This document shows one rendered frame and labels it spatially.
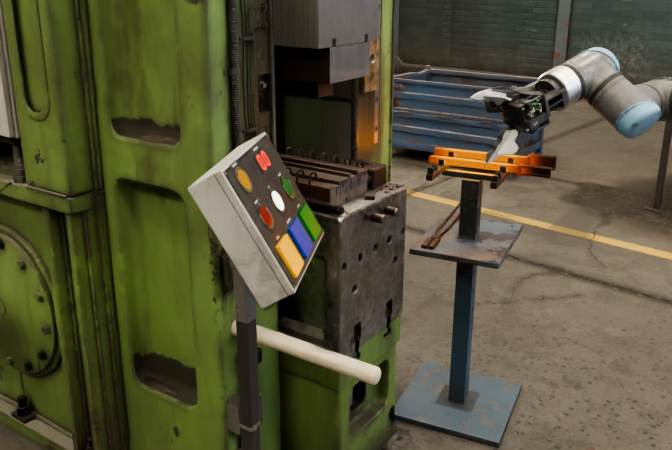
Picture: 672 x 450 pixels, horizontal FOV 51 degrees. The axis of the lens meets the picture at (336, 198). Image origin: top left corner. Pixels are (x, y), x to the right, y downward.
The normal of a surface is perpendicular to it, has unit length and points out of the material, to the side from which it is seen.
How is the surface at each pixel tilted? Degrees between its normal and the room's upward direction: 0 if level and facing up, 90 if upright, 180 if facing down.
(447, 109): 89
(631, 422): 0
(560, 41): 90
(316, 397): 90
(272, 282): 90
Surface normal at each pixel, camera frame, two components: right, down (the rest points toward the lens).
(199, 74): -0.56, 0.24
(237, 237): -0.15, 0.30
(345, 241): 0.83, 0.18
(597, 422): 0.00, -0.95
